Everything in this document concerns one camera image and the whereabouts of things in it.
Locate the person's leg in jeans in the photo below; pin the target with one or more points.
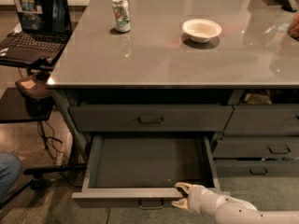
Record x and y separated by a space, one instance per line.
10 168

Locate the white paper bowl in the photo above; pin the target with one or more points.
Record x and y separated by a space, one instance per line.
201 30

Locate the green white soda can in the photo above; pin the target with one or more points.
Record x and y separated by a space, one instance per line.
122 16

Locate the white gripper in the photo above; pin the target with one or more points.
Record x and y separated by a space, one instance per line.
195 196

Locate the brown item under tabletop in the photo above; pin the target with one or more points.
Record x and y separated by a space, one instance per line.
257 98

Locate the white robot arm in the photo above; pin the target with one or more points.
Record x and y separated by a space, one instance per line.
225 209

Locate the black laptop stand table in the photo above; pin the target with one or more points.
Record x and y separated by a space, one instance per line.
17 106

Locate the black open laptop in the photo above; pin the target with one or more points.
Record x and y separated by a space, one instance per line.
45 30

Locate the brown object right edge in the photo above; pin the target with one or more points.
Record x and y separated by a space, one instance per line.
293 30

